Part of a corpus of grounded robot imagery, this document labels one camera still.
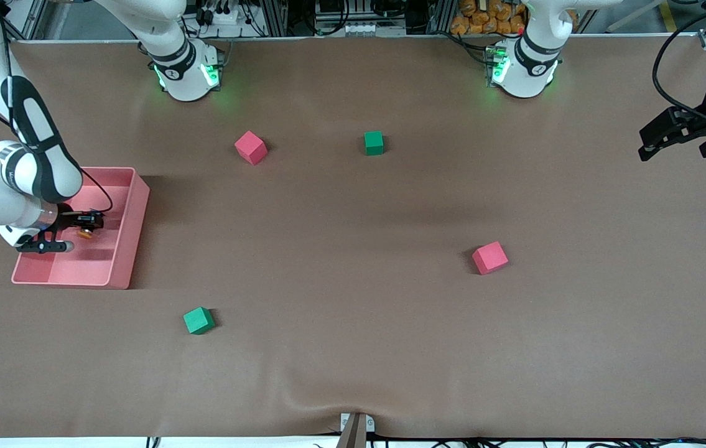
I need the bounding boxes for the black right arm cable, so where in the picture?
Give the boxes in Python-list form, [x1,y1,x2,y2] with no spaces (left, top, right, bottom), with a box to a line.
[0,0,114,216]

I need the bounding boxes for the white terminal block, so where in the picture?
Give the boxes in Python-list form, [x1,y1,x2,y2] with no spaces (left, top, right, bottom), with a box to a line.
[343,22,407,35]

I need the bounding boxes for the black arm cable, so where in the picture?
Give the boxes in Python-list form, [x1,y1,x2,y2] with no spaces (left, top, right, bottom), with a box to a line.
[0,0,114,216]
[653,0,706,125]

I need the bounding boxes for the grey metal table bracket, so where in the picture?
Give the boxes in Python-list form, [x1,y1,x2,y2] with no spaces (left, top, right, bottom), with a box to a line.
[340,413,375,433]

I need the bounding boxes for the orange capped push button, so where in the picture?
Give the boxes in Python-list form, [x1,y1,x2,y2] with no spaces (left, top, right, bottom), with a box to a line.
[77,218,105,241]

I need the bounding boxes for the pile of orange objects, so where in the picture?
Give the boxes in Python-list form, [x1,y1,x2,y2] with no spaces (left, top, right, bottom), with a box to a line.
[450,0,526,35]

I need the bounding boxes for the pink plastic bin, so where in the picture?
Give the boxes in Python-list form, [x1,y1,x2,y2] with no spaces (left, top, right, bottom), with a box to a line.
[11,167,151,290]

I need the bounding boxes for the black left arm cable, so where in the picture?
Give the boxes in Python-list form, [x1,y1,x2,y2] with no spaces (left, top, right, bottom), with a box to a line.
[653,0,706,125]

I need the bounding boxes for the white power strip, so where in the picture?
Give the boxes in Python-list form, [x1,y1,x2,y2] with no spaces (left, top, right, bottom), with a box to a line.
[194,3,248,27]

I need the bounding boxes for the brown table mat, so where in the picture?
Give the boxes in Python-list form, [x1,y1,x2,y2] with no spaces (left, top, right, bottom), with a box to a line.
[0,34,706,439]

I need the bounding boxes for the brown camera pole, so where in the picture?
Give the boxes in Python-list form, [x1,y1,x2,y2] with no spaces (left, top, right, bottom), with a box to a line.
[335,414,369,448]

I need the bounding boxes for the pink foam cube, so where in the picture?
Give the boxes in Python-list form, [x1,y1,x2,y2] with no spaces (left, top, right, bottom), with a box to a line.
[471,241,509,276]
[234,130,268,166]

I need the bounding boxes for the aluminium frame post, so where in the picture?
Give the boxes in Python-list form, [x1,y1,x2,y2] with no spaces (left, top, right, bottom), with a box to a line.
[264,0,289,38]
[426,0,456,35]

